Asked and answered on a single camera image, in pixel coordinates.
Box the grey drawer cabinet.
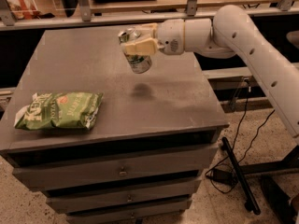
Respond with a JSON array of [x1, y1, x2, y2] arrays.
[[0, 21, 231, 224]]

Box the green chip bag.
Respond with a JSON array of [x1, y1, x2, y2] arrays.
[[14, 92, 103, 131]]

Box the red white bag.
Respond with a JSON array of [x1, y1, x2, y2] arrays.
[[7, 0, 40, 20]]

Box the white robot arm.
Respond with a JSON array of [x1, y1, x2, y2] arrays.
[[121, 5, 299, 138]]

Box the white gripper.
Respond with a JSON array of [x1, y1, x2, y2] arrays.
[[121, 19, 185, 56]]

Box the top grey drawer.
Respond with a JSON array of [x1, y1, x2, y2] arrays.
[[13, 144, 218, 191]]

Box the bottom grey drawer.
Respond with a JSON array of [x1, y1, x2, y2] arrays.
[[66, 196, 192, 224]]

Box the grey drawer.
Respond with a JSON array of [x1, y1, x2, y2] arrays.
[[13, 144, 218, 191], [46, 176, 201, 214], [66, 196, 192, 224]]

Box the black power adapter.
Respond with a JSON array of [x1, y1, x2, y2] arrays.
[[212, 169, 234, 186]]

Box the silver green 7up can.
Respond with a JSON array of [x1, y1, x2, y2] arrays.
[[118, 28, 152, 74]]

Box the black metal floor bar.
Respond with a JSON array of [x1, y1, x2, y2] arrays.
[[221, 137, 261, 215]]

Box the grey metal railing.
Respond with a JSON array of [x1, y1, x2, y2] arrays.
[[0, 0, 299, 31]]

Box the middle grey drawer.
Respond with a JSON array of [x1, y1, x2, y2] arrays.
[[46, 176, 201, 214]]

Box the black power cable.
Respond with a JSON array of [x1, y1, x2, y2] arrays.
[[204, 77, 277, 195]]

